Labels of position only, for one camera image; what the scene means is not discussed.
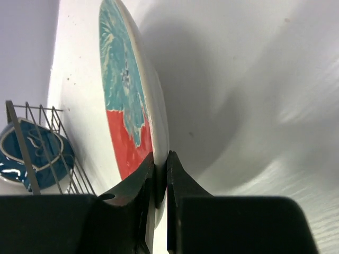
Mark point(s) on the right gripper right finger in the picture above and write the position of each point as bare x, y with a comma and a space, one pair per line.
183, 194

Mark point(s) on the wire dish rack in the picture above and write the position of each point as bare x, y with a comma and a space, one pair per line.
76, 182

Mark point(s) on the white plate teal lettered rim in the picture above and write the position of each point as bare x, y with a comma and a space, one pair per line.
12, 163

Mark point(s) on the dark blue plate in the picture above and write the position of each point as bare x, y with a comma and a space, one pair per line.
48, 152

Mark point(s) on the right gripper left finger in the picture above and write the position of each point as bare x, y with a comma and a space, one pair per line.
123, 218

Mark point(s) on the red and teal plate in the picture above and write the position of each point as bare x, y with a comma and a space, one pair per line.
134, 99

